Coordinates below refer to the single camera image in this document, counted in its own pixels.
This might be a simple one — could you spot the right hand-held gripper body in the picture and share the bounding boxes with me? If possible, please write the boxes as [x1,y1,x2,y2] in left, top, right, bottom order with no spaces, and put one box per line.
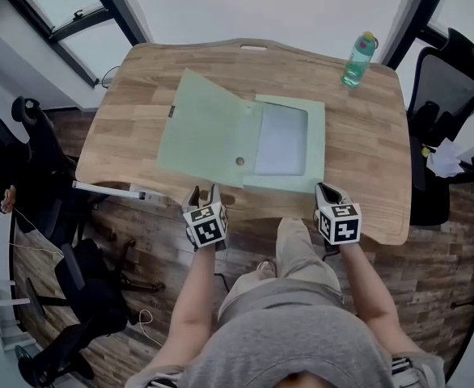
[313,198,362,255]

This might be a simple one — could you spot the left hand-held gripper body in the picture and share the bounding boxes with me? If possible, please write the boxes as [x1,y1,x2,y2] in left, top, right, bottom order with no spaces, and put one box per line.
[182,200,230,252]

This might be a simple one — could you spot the light green folder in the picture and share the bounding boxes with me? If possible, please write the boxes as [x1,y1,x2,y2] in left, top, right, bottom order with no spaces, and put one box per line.
[155,67,327,196]

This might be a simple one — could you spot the person's left forearm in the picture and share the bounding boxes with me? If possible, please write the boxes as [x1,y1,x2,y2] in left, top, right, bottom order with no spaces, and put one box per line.
[165,243,218,364]

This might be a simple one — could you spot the person's right forearm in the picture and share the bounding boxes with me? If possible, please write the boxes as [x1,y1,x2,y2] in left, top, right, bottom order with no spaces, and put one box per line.
[337,241,425,357]

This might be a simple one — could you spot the beige trousers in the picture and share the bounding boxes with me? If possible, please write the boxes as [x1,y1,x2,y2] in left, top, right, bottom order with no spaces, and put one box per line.
[218,216,344,319]

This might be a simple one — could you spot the pale grey paper sheet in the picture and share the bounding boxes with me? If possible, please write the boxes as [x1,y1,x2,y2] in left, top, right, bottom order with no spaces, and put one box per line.
[253,102,309,177]

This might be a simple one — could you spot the light shoe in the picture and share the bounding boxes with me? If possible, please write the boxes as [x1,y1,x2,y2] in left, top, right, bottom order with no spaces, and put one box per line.
[256,259,277,279]

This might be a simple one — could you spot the crumpled white paper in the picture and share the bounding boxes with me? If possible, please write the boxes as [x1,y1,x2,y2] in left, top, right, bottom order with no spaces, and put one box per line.
[425,138,466,178]

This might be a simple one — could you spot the grey shirt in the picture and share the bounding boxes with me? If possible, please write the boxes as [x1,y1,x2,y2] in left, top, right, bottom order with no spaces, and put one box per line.
[124,277,449,388]

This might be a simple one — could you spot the green plastic water bottle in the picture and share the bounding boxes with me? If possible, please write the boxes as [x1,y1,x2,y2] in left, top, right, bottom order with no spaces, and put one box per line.
[341,31,380,90]

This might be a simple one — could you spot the black mesh office chair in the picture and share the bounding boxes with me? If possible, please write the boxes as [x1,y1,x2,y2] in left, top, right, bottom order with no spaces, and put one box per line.
[405,27,474,227]

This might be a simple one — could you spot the black framed window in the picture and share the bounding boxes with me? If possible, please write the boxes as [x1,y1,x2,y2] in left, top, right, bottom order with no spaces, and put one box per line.
[0,0,153,89]
[382,0,474,76]

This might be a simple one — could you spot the white shelf unit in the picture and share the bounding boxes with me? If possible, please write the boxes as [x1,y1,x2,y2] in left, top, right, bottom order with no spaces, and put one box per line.
[0,277,36,352]

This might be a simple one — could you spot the white cable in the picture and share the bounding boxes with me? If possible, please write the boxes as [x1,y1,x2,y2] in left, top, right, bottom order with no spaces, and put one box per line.
[9,206,166,349]

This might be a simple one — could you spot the black cable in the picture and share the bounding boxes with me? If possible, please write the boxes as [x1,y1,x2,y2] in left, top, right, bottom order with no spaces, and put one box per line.
[100,65,121,90]

